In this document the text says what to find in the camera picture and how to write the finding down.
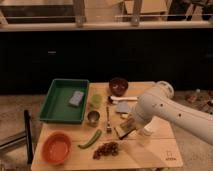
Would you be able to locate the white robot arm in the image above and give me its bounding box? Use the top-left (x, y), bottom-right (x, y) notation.
top-left (132, 81), bottom-right (213, 146)

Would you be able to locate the green plastic cup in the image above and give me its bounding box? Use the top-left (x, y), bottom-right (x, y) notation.
top-left (90, 94), bottom-right (102, 109)

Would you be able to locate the small metal cup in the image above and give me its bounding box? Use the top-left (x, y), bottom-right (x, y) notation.
top-left (87, 111), bottom-right (100, 127)

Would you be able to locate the dark red bowl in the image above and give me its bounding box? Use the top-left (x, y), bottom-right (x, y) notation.
top-left (109, 77), bottom-right (128, 96)

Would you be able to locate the grey triangular cloth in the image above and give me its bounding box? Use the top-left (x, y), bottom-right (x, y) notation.
top-left (116, 101), bottom-right (131, 114)

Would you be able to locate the grey sponge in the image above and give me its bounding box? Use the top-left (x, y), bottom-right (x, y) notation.
top-left (69, 91), bottom-right (84, 106)

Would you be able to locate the metal fork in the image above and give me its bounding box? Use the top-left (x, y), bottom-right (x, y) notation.
top-left (106, 106), bottom-right (112, 133)

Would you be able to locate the green pepper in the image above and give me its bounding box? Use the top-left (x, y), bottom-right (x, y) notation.
top-left (78, 129), bottom-right (102, 149)

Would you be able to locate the green plastic tray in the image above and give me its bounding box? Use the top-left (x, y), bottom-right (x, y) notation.
top-left (39, 79), bottom-right (89, 124)

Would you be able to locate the white plastic bottle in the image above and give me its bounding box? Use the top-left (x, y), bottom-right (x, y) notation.
top-left (140, 124), bottom-right (156, 136)

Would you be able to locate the bunch of dark grapes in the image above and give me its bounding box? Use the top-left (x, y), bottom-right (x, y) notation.
top-left (93, 142), bottom-right (119, 160)

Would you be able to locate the orange plastic bowl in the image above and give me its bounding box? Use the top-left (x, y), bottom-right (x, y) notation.
top-left (41, 132), bottom-right (72, 165)

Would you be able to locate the white handled brush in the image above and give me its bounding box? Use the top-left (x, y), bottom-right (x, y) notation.
top-left (108, 96), bottom-right (138, 104)

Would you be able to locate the black chair frame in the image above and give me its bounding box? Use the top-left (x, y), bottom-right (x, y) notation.
top-left (0, 110), bottom-right (34, 164)

